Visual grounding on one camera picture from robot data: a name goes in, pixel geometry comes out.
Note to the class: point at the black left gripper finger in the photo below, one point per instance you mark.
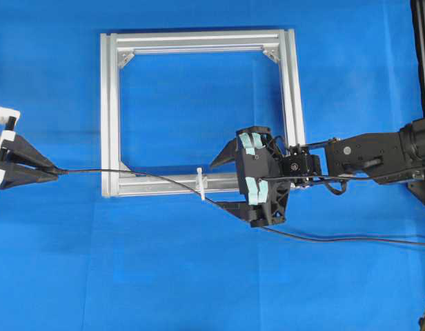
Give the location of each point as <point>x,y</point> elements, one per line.
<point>20,151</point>
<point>17,175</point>

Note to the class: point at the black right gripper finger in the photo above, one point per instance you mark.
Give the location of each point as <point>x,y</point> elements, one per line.
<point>227,155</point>
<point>238,209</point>

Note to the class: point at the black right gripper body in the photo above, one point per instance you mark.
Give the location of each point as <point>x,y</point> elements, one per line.
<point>258,165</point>

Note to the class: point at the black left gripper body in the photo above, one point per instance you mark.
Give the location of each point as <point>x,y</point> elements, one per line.
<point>8,118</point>

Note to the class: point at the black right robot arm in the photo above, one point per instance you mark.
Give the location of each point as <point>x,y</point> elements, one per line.
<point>385,158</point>

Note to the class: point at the white zip tie loop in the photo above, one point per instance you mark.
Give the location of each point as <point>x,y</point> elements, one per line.
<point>200,184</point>

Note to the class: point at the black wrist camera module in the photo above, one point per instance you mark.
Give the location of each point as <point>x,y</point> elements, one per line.
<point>301,165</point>

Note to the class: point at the aluminium extrusion frame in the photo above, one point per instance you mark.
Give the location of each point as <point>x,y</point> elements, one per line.
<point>169,101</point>

